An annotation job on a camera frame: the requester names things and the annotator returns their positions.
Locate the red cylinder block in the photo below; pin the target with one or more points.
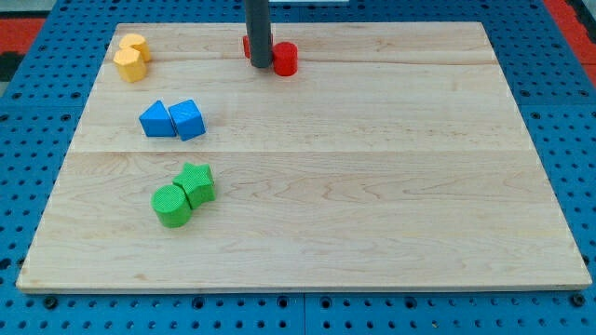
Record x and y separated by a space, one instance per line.
285 58

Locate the green star block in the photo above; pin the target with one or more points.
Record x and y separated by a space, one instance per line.
197 184

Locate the red star block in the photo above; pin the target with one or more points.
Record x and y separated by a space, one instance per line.
246 46

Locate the wooden board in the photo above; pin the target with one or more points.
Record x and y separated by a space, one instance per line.
395 159

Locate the blue cube block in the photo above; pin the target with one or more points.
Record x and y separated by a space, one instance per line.
187 119

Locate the green cylinder block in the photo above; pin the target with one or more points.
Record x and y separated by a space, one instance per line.
171 206

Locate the blue triangle block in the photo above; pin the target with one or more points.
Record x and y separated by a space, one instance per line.
156 121

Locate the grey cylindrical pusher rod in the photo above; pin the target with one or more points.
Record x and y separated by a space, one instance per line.
258 27

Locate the yellow hexagon block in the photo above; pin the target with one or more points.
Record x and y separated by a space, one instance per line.
130 64

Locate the yellow heart block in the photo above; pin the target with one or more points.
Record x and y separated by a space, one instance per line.
137 42

